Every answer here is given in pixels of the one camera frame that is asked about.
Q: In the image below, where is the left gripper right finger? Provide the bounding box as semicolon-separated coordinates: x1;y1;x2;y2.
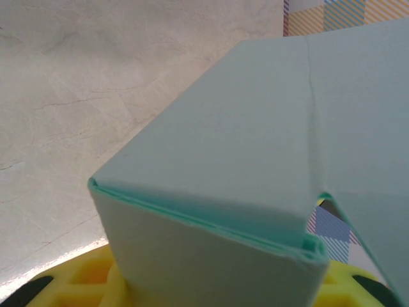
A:
314;259;400;307

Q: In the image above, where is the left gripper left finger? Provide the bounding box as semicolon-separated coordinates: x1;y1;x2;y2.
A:
0;244;138;307

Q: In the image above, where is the light teal paper box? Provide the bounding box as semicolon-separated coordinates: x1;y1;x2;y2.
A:
86;15;409;307

